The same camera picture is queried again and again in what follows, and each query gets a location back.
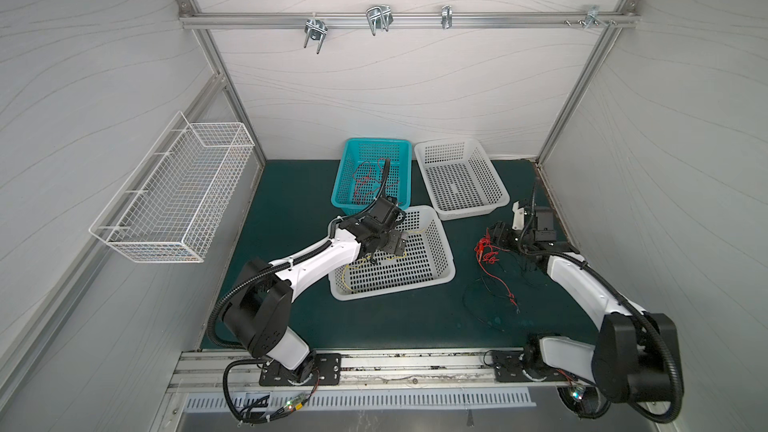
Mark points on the metal u-bolt clamp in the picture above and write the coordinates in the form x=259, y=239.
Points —
x=379, y=17
x=315, y=31

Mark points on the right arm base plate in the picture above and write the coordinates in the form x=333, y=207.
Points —
x=520, y=366

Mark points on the white wire wall basket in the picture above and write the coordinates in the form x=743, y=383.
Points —
x=169, y=208

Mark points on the horizontal aluminium rail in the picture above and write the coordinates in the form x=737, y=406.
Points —
x=401, y=20

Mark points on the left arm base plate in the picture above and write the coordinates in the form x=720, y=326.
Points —
x=317, y=368

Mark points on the teal plastic basket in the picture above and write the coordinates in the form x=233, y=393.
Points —
x=360, y=172

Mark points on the small white plastic basket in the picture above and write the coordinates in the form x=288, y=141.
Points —
x=460, y=178

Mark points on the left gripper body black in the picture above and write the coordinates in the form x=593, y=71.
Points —
x=388, y=241

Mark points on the large white plastic basket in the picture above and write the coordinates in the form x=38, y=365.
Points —
x=427, y=261

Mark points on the metal U-bolt clamp left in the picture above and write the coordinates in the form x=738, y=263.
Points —
x=315, y=31

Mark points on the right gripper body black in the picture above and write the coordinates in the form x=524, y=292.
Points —
x=504, y=237

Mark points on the white slotted cable duct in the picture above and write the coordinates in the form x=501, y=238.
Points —
x=381, y=399

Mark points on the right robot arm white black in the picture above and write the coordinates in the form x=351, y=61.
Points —
x=635, y=359

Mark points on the metal bracket on rail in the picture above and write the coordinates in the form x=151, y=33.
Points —
x=446, y=17

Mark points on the metal bolt clamp right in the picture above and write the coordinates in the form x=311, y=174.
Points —
x=592, y=19

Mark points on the metal U-bolt clamp middle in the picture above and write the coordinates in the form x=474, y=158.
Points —
x=379, y=17

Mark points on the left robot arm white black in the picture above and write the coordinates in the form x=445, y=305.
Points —
x=255, y=314

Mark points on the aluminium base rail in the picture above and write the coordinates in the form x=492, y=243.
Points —
x=361, y=369

